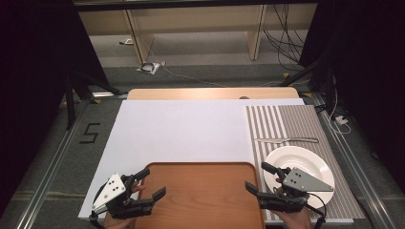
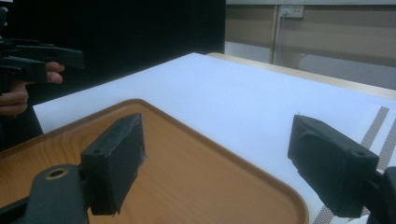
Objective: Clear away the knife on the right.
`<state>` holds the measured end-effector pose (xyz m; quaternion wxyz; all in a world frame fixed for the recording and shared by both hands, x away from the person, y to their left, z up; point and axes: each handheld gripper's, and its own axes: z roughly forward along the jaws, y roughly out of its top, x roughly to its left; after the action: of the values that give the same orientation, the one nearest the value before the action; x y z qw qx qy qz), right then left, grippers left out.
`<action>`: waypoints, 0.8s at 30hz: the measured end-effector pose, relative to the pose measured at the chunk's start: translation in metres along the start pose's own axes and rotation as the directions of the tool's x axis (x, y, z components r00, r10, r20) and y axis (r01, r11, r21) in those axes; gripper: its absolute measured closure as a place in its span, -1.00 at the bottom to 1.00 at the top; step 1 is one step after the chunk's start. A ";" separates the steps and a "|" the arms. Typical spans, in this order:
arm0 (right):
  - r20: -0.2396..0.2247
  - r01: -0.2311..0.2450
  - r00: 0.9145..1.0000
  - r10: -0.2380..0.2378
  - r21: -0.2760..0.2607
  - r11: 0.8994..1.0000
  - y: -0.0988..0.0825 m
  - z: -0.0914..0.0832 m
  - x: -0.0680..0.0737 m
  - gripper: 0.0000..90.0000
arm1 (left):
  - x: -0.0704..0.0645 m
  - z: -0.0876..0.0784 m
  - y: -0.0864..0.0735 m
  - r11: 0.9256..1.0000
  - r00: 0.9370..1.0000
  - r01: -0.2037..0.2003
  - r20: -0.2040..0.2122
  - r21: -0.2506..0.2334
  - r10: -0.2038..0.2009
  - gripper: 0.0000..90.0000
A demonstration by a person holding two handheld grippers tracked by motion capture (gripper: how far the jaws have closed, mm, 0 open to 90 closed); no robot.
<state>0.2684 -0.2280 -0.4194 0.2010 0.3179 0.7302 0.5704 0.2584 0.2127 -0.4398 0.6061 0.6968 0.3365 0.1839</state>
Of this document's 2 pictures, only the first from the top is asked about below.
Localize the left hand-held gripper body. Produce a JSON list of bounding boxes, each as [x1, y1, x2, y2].
[[92, 173, 155, 220]]

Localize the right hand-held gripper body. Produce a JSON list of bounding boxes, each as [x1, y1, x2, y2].
[[257, 167, 335, 214]]

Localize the white round plate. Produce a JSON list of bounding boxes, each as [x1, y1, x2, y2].
[[263, 145, 336, 201]]

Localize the brown wooden tray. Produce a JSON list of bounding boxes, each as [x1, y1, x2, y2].
[[133, 161, 266, 229]]

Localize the person's left hand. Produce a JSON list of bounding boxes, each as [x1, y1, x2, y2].
[[102, 180, 147, 229]]

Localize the person's right hand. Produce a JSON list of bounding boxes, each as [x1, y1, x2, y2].
[[271, 207, 315, 229]]

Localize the silver table knife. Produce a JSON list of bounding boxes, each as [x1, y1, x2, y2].
[[255, 136, 320, 144]]

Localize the grey striped placemat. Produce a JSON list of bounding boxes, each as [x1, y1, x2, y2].
[[245, 104, 367, 221]]

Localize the white board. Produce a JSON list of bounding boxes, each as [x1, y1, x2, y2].
[[77, 97, 355, 225]]

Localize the white power adapter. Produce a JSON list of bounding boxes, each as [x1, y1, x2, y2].
[[333, 114, 349, 126]]

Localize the light wooden table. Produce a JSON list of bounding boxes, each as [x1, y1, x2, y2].
[[126, 87, 301, 101]]

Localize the black tripod stand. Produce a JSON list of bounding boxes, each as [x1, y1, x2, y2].
[[279, 58, 339, 113], [62, 71, 129, 132]]

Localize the black curtain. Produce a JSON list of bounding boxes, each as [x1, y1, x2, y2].
[[0, 0, 111, 219], [298, 0, 405, 195]]

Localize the light wooden shelf unit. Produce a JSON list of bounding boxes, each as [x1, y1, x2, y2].
[[72, 0, 319, 65]]

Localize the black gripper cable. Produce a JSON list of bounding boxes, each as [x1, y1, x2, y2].
[[305, 192, 328, 229], [88, 211, 107, 229]]

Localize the metal floor rail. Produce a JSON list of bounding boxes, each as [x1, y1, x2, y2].
[[14, 100, 89, 229], [312, 94, 398, 229]]

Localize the white floor cable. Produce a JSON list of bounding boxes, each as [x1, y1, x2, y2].
[[148, 47, 227, 89]]

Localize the bundle of black cables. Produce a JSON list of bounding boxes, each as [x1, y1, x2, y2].
[[263, 3, 308, 73]]

